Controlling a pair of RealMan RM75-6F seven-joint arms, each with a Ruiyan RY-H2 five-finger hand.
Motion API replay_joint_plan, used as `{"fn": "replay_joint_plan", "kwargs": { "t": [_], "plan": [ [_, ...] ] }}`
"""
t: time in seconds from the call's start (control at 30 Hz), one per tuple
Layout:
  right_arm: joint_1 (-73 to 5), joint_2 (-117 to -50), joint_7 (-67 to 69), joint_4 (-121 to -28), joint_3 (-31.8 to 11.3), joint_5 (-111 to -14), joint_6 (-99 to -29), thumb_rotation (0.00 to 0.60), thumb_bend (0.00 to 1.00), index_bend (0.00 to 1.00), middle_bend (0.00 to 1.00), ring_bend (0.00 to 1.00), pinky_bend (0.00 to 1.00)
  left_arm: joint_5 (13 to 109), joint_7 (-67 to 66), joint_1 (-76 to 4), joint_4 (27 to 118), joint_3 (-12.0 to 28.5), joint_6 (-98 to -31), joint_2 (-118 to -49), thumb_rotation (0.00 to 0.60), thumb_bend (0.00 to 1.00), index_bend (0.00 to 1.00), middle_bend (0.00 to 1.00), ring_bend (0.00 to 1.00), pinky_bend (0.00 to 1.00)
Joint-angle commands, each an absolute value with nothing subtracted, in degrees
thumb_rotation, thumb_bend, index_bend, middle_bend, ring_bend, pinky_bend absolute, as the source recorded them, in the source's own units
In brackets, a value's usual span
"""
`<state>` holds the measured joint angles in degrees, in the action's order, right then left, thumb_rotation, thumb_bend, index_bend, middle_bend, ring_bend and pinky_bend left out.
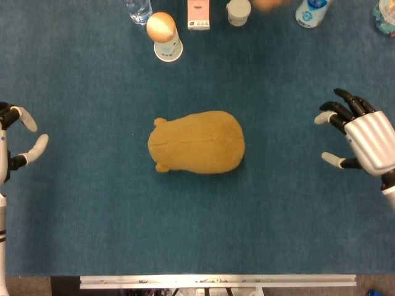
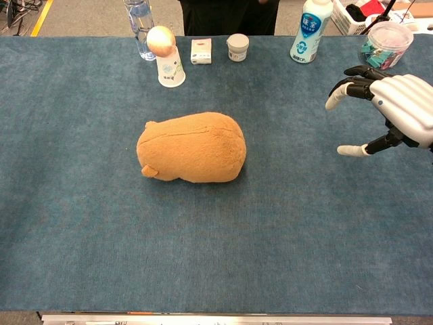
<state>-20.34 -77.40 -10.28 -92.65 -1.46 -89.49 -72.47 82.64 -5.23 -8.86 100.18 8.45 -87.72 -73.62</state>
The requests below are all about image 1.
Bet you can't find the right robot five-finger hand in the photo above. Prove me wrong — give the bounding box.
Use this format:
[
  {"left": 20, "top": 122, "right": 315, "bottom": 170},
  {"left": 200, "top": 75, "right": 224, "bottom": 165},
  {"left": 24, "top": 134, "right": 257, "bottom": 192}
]
[{"left": 314, "top": 88, "right": 395, "bottom": 178}]

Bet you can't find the person bare hand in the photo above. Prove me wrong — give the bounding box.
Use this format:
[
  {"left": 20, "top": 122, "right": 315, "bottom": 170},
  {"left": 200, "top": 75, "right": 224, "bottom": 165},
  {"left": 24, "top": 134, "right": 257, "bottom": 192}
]
[{"left": 251, "top": 0, "right": 291, "bottom": 13}]

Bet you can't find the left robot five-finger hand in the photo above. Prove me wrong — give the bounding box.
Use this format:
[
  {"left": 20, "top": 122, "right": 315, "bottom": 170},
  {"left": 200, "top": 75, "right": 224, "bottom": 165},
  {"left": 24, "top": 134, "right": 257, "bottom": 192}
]
[{"left": 0, "top": 101, "right": 49, "bottom": 186}]

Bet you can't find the small white lidded jar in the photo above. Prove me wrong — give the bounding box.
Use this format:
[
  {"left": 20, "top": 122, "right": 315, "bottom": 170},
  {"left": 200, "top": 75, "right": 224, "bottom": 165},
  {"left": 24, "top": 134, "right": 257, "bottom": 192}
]
[{"left": 226, "top": 0, "right": 251, "bottom": 27}]

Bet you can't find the white blue drink bottle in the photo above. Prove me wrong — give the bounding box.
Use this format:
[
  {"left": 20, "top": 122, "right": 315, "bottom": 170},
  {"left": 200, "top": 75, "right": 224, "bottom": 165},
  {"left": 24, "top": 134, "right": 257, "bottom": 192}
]
[{"left": 295, "top": 0, "right": 333, "bottom": 29}]

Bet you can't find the small pink white carton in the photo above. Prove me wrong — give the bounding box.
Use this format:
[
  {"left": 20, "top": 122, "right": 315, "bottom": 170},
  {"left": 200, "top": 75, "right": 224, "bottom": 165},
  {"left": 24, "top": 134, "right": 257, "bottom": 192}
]
[{"left": 187, "top": 0, "right": 211, "bottom": 31}]

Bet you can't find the blue table cloth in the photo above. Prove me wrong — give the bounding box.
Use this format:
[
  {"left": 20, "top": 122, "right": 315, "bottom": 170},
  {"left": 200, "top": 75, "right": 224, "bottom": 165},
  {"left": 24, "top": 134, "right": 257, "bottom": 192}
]
[{"left": 0, "top": 0, "right": 395, "bottom": 277}]

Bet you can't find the upside-down white paper cup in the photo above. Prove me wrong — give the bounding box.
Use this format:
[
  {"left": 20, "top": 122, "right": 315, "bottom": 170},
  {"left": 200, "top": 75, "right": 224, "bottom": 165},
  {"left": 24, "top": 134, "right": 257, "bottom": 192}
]
[{"left": 153, "top": 30, "right": 183, "bottom": 63}]

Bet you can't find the brown egg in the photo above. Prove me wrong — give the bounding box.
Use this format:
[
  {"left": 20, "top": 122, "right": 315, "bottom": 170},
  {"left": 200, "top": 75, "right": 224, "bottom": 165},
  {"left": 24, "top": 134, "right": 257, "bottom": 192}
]
[{"left": 146, "top": 11, "right": 177, "bottom": 43}]

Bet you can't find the clear jar of binder clips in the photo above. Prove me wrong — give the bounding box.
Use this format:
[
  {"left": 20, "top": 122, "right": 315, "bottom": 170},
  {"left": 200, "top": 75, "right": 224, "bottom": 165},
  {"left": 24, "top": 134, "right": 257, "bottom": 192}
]
[{"left": 372, "top": 0, "right": 395, "bottom": 35}]

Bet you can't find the clear plastic water bottle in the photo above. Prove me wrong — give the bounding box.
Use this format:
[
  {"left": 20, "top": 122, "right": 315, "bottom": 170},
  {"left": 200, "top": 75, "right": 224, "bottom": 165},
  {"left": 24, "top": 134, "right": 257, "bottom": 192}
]
[{"left": 125, "top": 0, "right": 153, "bottom": 26}]

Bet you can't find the tan plush toy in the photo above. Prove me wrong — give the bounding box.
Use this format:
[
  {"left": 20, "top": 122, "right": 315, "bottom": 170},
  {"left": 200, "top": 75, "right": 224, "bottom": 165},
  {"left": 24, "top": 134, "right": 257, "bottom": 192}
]
[{"left": 147, "top": 110, "right": 246, "bottom": 175}]

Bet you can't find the aluminium profile rail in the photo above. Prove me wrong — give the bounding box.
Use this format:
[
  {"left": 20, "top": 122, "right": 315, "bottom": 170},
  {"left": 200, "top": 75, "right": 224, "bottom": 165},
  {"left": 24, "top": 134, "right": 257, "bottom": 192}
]
[{"left": 79, "top": 274, "right": 357, "bottom": 290}]

